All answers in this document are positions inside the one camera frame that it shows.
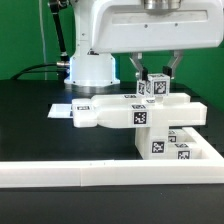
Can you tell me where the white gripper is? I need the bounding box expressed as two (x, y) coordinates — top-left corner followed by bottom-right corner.
(90, 0), (224, 81)

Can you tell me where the white tagged nut cube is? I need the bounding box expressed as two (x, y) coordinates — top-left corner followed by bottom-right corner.
(137, 80), (146, 96)
(146, 73), (170, 97)

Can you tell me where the white chair back part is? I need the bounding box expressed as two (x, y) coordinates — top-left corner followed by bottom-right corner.
(72, 93), (207, 129)

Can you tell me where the white chair seat part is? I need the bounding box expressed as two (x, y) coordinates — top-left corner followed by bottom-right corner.
(135, 127), (169, 160)

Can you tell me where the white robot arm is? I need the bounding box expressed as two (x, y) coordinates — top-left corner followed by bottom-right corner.
(66, 0), (224, 88)

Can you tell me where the white base tag sheet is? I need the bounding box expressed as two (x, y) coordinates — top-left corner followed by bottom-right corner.
(48, 104), (72, 118)

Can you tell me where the white U-shaped obstacle fence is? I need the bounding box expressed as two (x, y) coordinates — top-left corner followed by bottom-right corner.
(0, 127), (224, 188)

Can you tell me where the black cable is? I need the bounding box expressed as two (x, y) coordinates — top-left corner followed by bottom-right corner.
(11, 63), (71, 80)

